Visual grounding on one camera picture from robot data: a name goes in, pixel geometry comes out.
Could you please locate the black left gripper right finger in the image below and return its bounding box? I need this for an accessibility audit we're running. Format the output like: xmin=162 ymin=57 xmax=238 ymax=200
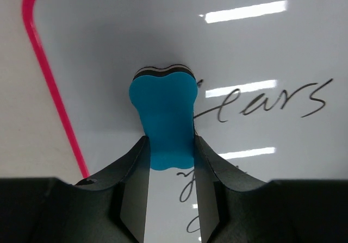
xmin=194 ymin=136 xmax=347 ymax=242

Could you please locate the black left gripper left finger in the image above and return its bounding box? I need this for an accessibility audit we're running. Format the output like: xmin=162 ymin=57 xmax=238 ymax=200
xmin=1 ymin=136 xmax=150 ymax=242

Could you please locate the blue whiteboard eraser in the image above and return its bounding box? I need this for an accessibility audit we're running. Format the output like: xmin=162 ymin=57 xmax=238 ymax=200
xmin=129 ymin=64 xmax=198 ymax=171

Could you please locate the pink framed whiteboard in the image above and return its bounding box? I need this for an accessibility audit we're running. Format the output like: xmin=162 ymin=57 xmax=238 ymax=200
xmin=21 ymin=0 xmax=348 ymax=243

